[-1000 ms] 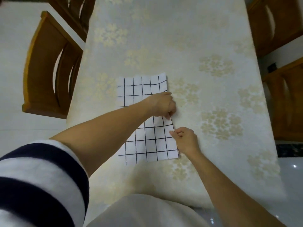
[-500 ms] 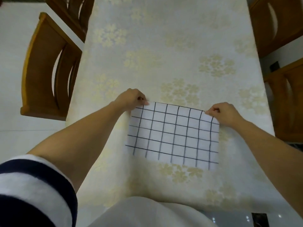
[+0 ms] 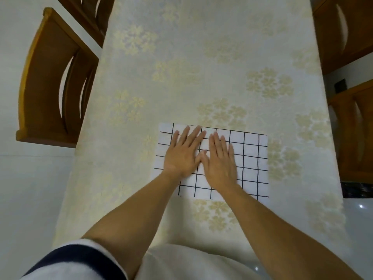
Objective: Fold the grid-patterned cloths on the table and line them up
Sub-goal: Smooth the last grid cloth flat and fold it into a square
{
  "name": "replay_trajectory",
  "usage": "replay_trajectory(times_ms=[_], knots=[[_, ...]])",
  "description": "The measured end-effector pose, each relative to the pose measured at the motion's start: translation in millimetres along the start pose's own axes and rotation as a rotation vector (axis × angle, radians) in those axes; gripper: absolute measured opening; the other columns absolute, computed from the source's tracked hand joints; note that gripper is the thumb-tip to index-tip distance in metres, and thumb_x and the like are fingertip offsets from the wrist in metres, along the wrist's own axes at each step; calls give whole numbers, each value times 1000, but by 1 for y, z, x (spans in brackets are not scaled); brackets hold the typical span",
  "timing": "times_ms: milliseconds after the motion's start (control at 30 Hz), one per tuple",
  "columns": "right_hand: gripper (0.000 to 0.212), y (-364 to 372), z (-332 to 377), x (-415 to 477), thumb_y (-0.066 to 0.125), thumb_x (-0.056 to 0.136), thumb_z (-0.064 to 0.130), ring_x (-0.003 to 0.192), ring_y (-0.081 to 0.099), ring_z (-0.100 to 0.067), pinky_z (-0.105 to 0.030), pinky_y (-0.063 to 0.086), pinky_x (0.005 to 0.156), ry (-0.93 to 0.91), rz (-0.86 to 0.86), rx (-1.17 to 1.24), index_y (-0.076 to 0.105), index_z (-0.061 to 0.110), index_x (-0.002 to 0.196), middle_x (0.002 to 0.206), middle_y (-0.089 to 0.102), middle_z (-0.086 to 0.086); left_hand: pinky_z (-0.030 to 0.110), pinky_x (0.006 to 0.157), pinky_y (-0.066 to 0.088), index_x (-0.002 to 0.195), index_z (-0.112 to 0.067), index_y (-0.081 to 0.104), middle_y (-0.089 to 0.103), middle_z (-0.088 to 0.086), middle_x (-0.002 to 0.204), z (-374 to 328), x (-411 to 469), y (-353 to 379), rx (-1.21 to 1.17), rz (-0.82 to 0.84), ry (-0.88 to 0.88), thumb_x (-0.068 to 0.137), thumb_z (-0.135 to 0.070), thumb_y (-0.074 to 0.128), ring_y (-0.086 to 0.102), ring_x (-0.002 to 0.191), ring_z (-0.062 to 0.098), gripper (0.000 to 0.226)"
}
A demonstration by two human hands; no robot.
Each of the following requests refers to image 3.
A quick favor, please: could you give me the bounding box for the person's left hand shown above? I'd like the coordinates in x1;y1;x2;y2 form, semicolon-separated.
163;125;208;178

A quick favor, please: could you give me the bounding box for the table with cream floral tablecloth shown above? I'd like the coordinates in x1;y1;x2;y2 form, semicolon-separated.
52;0;355;269

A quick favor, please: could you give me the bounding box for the person's right forearm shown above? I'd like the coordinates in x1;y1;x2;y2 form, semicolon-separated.
224;185;365;280

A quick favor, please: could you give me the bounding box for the wooden dining chair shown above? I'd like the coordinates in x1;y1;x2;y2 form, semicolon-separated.
312;0;373;75
328;80;373;184
55;0;116;47
16;7;100;149

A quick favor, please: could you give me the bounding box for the person's right hand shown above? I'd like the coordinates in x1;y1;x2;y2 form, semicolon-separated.
195;131;242;191

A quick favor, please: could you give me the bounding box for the checked cloth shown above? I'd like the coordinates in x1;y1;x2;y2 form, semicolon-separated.
153;122;270;201

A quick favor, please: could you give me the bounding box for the person's left forearm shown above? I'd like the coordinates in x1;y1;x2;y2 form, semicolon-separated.
81;171;183;280

